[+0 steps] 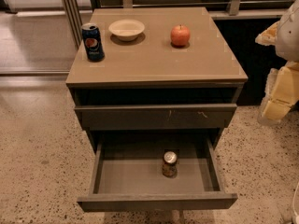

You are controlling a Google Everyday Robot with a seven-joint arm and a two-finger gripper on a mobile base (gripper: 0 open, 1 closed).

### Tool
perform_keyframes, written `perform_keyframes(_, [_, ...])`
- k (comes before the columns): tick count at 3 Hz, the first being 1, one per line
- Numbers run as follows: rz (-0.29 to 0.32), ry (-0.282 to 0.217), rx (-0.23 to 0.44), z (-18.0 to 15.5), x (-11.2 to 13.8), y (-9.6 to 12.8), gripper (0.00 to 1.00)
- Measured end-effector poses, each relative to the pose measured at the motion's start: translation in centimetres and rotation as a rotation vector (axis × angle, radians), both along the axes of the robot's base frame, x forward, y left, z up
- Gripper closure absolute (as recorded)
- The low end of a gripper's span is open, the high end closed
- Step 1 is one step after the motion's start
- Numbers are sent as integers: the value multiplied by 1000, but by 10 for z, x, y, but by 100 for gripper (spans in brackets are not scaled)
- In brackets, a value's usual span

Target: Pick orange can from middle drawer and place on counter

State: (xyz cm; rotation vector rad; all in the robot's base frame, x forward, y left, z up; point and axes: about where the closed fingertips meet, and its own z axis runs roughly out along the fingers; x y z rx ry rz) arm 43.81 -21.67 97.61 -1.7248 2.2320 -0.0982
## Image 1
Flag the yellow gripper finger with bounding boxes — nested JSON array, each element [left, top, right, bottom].
[[255, 21, 278, 46], [261, 100, 291, 120]]

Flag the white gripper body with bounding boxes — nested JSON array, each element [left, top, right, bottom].
[[271, 62, 299, 108]]

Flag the orange soda can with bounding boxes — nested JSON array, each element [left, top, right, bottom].
[[162, 151, 178, 177]]

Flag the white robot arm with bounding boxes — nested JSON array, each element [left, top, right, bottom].
[[255, 0, 299, 125]]

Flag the grey drawer cabinet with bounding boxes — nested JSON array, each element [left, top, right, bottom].
[[66, 7, 247, 143]]

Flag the closed top drawer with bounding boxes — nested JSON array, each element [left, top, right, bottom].
[[75, 104, 236, 131]]

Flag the open middle drawer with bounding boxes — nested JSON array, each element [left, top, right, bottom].
[[78, 138, 237, 212]]

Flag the blue Pepsi can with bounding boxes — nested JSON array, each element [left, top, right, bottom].
[[81, 23, 105, 62]]

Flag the red apple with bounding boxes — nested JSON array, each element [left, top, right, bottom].
[[170, 25, 191, 47]]

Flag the white bowl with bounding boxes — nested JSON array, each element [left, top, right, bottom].
[[108, 20, 145, 42]]

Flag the white cable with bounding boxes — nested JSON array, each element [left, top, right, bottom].
[[291, 182, 299, 224]]

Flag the metal window frame post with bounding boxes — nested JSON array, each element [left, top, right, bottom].
[[62, 0, 82, 49]]

